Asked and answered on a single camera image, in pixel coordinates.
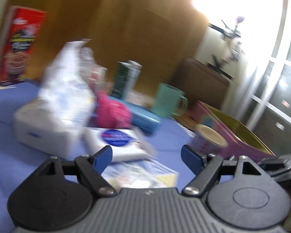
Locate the pink fluffy scrunchie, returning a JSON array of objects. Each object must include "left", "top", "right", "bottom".
[{"left": 95, "top": 91, "right": 133, "bottom": 129}]

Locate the white crumpled plastic packet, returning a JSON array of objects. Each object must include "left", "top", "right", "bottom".
[{"left": 39, "top": 39, "right": 97, "bottom": 136}]

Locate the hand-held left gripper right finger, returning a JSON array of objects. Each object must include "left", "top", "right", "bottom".
[{"left": 181, "top": 145, "right": 272, "bottom": 196}]

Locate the blue tablecloth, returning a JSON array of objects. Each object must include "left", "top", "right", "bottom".
[{"left": 0, "top": 81, "right": 209, "bottom": 233}]

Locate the round can with beige lid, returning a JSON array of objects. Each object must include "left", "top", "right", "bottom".
[{"left": 189, "top": 124, "right": 230, "bottom": 156}]

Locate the red cereal box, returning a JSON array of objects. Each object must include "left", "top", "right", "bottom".
[{"left": 0, "top": 5, "right": 48, "bottom": 86}]

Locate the blue case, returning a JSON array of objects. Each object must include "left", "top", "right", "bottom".
[{"left": 122, "top": 102, "right": 162, "bottom": 135}]

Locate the wooden board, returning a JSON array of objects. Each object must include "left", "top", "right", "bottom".
[{"left": 27, "top": 0, "right": 209, "bottom": 95}]

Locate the white wipes pack blue label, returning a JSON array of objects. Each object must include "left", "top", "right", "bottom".
[{"left": 84, "top": 127, "right": 158, "bottom": 163}]

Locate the white box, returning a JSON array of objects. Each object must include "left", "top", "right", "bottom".
[{"left": 13, "top": 97, "right": 85, "bottom": 159}]

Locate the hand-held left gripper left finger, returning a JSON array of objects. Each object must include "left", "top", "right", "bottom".
[{"left": 33, "top": 145, "right": 117, "bottom": 197}]

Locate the teal plastic mug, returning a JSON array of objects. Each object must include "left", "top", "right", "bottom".
[{"left": 152, "top": 83, "right": 189, "bottom": 119}]

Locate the flat clear packet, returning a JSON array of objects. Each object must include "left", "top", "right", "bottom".
[{"left": 100, "top": 160, "right": 180, "bottom": 189}]

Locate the pink biscuit tin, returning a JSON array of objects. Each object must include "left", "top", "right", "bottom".
[{"left": 182, "top": 101, "right": 276, "bottom": 161}]

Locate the patterned glass door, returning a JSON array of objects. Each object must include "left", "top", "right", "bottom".
[{"left": 223, "top": 0, "right": 291, "bottom": 156}]

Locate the green and white drink carton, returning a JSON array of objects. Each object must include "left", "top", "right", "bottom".
[{"left": 110, "top": 60, "right": 143, "bottom": 100}]

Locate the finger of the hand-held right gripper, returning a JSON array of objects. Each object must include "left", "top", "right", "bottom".
[{"left": 257, "top": 157, "right": 291, "bottom": 173}]

